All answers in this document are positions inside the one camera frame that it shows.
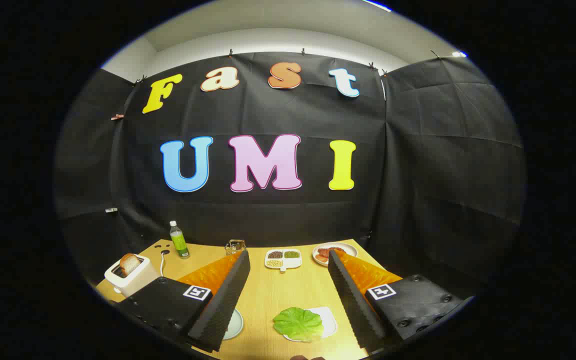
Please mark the pile of green beans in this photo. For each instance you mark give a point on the pile of green beans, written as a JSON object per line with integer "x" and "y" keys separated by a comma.
{"x": 292, "y": 254}

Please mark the white round steak plate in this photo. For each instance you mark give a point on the white round steak plate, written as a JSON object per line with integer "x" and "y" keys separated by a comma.
{"x": 348, "y": 248}

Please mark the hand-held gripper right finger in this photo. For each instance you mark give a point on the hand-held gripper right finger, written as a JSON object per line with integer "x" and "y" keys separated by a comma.
{"x": 353, "y": 305}

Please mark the pile of pale beans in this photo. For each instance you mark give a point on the pile of pale beans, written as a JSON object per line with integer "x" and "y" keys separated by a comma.
{"x": 274, "y": 263}

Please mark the brown crust toast slice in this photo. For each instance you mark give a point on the brown crust toast slice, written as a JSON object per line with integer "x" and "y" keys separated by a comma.
{"x": 129, "y": 264}

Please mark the pile of dark beans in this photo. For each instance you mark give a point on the pile of dark beans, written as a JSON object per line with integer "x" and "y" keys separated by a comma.
{"x": 275, "y": 254}

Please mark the white toaster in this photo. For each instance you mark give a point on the white toaster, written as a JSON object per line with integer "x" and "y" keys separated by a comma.
{"x": 135, "y": 282}

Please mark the brown steak piece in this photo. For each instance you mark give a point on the brown steak piece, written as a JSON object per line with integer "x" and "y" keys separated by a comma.
{"x": 328, "y": 252}

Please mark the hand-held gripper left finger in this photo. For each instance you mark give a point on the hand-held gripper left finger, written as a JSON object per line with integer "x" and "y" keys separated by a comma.
{"x": 223, "y": 305}

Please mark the green label water bottle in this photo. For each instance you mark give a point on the green label water bottle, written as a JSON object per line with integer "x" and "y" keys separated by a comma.
{"x": 179, "y": 245}

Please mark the white divided dish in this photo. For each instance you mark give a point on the white divided dish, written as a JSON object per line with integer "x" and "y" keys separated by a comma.
{"x": 293, "y": 262}

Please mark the pale green round plate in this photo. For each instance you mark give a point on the pale green round plate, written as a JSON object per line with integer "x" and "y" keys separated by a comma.
{"x": 235, "y": 325}

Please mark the black backdrop cloth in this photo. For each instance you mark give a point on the black backdrop cloth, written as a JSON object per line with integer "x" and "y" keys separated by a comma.
{"x": 268, "y": 220}

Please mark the white square plate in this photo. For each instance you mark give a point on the white square plate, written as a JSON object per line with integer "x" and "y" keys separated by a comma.
{"x": 330, "y": 320}

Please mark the green lettuce leaf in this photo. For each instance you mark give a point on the green lettuce leaf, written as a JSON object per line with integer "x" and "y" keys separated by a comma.
{"x": 298, "y": 324}

